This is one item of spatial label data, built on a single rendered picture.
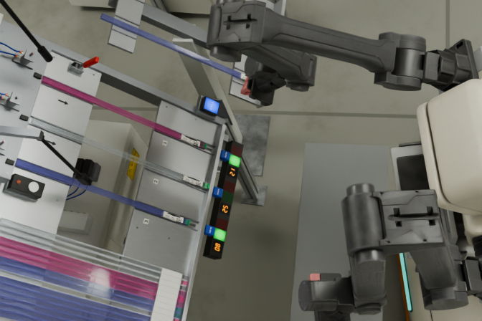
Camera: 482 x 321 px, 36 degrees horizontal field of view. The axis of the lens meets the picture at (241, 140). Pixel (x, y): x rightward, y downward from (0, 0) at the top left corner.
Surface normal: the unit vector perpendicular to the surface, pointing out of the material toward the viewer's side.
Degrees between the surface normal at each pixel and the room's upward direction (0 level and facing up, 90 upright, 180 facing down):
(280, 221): 0
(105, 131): 0
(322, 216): 0
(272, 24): 45
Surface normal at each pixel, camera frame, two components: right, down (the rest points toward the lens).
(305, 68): 0.88, 0.07
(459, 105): -0.79, -0.21
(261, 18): 0.48, -0.01
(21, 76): 0.57, -0.21
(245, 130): -0.17, -0.39
